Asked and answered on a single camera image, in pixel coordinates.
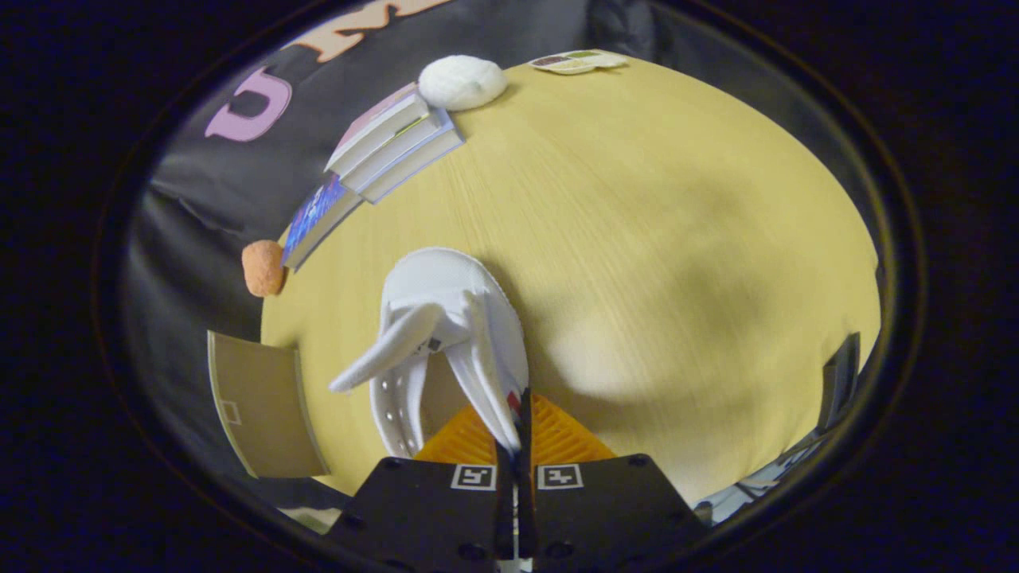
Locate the white fuzzy ball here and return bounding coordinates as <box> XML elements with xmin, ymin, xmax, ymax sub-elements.
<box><xmin>418</xmin><ymin>54</ymin><xmax>509</xmax><ymax>111</ymax></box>

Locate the beige storage box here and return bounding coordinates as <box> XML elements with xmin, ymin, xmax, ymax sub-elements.
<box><xmin>207</xmin><ymin>330</ymin><xmax>330</xmax><ymax>480</ymax></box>

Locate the white sneaker shoe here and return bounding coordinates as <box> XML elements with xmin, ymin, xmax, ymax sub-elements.
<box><xmin>329</xmin><ymin>247</ymin><xmax>530</xmax><ymax>478</ymax></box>

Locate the pink cover book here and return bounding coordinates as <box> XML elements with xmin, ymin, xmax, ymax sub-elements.
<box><xmin>325</xmin><ymin>82</ymin><xmax>431</xmax><ymax>177</ymax></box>

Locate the grey blue book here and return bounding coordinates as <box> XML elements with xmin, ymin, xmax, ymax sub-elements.
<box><xmin>358</xmin><ymin>119</ymin><xmax>465</xmax><ymax>205</ymax></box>

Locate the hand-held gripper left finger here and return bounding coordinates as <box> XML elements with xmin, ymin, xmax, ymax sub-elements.
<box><xmin>326</xmin><ymin>406</ymin><xmax>514</xmax><ymax>573</ymax></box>

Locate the orange fuzzy ball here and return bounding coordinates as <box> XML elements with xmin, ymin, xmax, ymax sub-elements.
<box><xmin>241</xmin><ymin>240</ymin><xmax>286</xmax><ymax>298</ymax></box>

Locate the blue cover book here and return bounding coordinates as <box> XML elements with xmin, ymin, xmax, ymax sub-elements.
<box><xmin>281</xmin><ymin>173</ymin><xmax>365</xmax><ymax>271</ymax></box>

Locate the black backdrop cloth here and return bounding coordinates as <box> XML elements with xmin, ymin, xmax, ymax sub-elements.
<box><xmin>119</xmin><ymin>0</ymin><xmax>662</xmax><ymax>510</ymax></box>

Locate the small colour palette card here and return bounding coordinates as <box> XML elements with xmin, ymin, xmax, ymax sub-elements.
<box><xmin>529</xmin><ymin>49</ymin><xmax>630</xmax><ymax>76</ymax></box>

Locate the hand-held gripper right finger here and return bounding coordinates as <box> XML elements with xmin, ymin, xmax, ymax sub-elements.
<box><xmin>517</xmin><ymin>390</ymin><xmax>711</xmax><ymax>573</ymax></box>

